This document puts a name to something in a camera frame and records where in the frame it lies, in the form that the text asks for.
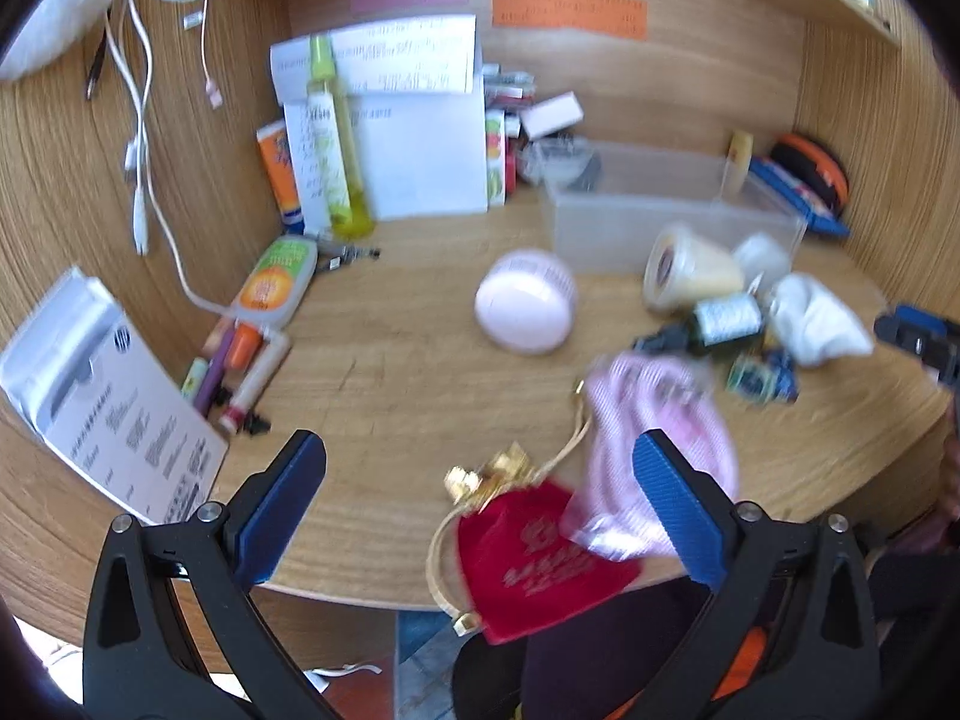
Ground white cloth pouch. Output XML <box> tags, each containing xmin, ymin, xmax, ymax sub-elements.
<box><xmin>765</xmin><ymin>273</ymin><xmax>874</xmax><ymax>367</ymax></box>

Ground blue Max staples box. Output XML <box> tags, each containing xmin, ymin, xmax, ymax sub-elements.
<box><xmin>726</xmin><ymin>348</ymin><xmax>799</xmax><ymax>405</ymax></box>

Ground frosted round container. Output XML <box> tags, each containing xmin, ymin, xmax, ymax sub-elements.
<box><xmin>732</xmin><ymin>232</ymin><xmax>793</xmax><ymax>294</ymax></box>

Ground dark green spray bottle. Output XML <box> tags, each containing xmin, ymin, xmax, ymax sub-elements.
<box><xmin>633</xmin><ymin>293</ymin><xmax>765</xmax><ymax>358</ymax></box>

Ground beige powder jar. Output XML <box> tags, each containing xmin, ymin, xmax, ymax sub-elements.
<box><xmin>643</xmin><ymin>224</ymin><xmax>745</xmax><ymax>312</ymax></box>

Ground red velvet pouch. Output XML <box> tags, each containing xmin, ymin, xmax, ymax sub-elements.
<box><xmin>425</xmin><ymin>445</ymin><xmax>643</xmax><ymax>645</ymax></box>

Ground pink rope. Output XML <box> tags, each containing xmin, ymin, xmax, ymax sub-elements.
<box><xmin>561</xmin><ymin>351</ymin><xmax>742</xmax><ymax>563</ymax></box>

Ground pink round case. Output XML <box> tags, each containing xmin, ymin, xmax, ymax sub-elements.
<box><xmin>473</xmin><ymin>249</ymin><xmax>578</xmax><ymax>356</ymax></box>

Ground blue patchwork pencil pouch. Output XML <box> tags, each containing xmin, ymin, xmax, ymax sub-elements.
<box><xmin>750</xmin><ymin>156</ymin><xmax>851</xmax><ymax>241</ymax></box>

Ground black orange zip case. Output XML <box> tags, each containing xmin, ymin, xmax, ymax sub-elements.
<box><xmin>770</xmin><ymin>132</ymin><xmax>851</xmax><ymax>218</ymax></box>

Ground yellow small lotion bottle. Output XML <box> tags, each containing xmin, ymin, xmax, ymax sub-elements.
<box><xmin>721</xmin><ymin>130</ymin><xmax>754</xmax><ymax>199</ymax></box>

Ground white printed manual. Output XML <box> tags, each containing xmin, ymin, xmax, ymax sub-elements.
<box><xmin>2</xmin><ymin>266</ymin><xmax>228</xmax><ymax>525</ymax></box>

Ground pens and markers group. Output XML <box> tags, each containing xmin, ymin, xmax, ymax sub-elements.
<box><xmin>181</xmin><ymin>317</ymin><xmax>291</xmax><ymax>436</ymax></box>

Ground clear plastic storage bin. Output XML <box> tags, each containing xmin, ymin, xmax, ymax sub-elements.
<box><xmin>540</xmin><ymin>142</ymin><xmax>805</xmax><ymax>275</ymax></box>

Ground white orange lotion tube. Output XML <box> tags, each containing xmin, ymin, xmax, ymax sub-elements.
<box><xmin>233</xmin><ymin>234</ymin><xmax>317</xmax><ymax>330</ymax></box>

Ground bowl of trinkets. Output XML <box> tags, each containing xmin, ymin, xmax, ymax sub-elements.
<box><xmin>517</xmin><ymin>135</ymin><xmax>602</xmax><ymax>192</ymax></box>

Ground white small box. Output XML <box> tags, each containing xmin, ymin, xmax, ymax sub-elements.
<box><xmin>519</xmin><ymin>93</ymin><xmax>584</xmax><ymax>140</ymax></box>

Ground orange sticky note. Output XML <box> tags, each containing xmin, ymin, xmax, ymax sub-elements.
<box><xmin>491</xmin><ymin>0</ymin><xmax>647</xmax><ymax>41</ymax></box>

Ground stack of books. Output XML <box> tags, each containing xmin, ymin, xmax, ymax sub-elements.
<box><xmin>482</xmin><ymin>64</ymin><xmax>537</xmax><ymax>206</ymax></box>

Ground yellow green spray bottle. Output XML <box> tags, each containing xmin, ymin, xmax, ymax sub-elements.
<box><xmin>306</xmin><ymin>34</ymin><xmax>374</xmax><ymax>241</ymax></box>

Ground orange sunscreen tube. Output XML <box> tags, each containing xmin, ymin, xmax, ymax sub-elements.
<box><xmin>257</xmin><ymin>121</ymin><xmax>304</xmax><ymax>234</ymax></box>

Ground white folded paper sheets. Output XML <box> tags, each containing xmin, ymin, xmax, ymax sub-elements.
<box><xmin>268</xmin><ymin>13</ymin><xmax>491</xmax><ymax>236</ymax></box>

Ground white fluffy plush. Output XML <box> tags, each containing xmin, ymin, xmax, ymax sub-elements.
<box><xmin>2</xmin><ymin>0</ymin><xmax>112</xmax><ymax>83</ymax></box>

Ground white charging cable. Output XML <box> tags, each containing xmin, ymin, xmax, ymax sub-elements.
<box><xmin>104</xmin><ymin>0</ymin><xmax>243</xmax><ymax>317</ymax></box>

